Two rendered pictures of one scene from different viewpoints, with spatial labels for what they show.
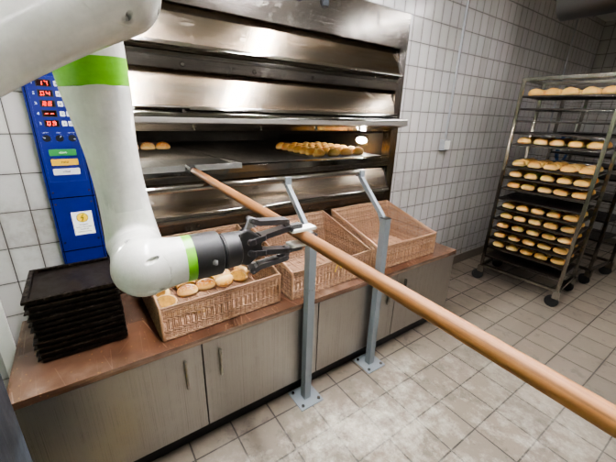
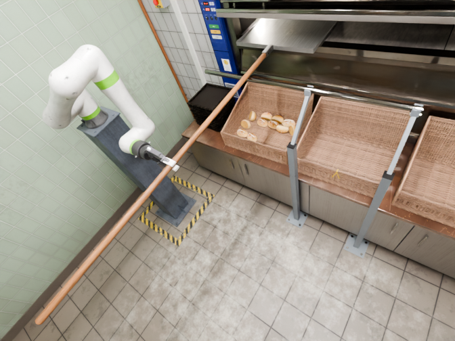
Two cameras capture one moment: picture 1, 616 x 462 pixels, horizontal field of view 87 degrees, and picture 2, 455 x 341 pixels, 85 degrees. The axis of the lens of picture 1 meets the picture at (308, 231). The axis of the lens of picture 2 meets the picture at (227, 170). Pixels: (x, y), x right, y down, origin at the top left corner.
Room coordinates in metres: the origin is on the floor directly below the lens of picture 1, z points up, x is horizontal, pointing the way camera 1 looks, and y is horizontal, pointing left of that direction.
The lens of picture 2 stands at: (0.95, -0.86, 2.03)
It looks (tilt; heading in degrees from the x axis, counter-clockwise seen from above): 51 degrees down; 89
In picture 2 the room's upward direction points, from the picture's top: 23 degrees counter-clockwise
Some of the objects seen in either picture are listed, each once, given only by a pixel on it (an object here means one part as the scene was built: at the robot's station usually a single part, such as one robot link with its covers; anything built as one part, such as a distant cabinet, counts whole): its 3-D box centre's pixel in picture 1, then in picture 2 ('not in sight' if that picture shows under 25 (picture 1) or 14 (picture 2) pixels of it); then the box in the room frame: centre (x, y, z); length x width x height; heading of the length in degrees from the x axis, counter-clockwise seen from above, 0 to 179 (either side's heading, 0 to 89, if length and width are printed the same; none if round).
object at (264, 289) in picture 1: (206, 271); (266, 120); (1.41, 0.48, 0.72); 0.56 x 0.49 x 0.28; 127
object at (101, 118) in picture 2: not in sight; (89, 115); (0.33, 0.67, 1.23); 0.26 x 0.15 x 0.06; 126
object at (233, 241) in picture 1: (240, 247); (150, 154); (0.65, 0.14, 1.17); 0.09 x 0.07 x 0.08; 125
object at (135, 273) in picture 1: (152, 263); (132, 143); (0.55, 0.29, 1.18); 0.14 x 0.13 x 0.11; 125
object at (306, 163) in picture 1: (281, 165); (375, 51); (1.97, 0.17, 1.16); 1.80 x 0.06 x 0.04; 125
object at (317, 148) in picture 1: (318, 148); not in sight; (2.65, -0.06, 1.21); 0.61 x 0.48 x 0.06; 35
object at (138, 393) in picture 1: (291, 319); (323, 176); (1.65, 0.08, 0.29); 2.42 x 0.56 x 0.58; 125
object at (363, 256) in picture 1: (309, 247); (348, 143); (1.75, -0.01, 0.72); 0.56 x 0.49 x 0.28; 126
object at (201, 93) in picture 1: (283, 97); not in sight; (1.95, 0.16, 1.54); 1.79 x 0.11 x 0.19; 125
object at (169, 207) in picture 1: (283, 189); (368, 76); (1.95, 0.16, 1.02); 1.79 x 0.11 x 0.19; 125
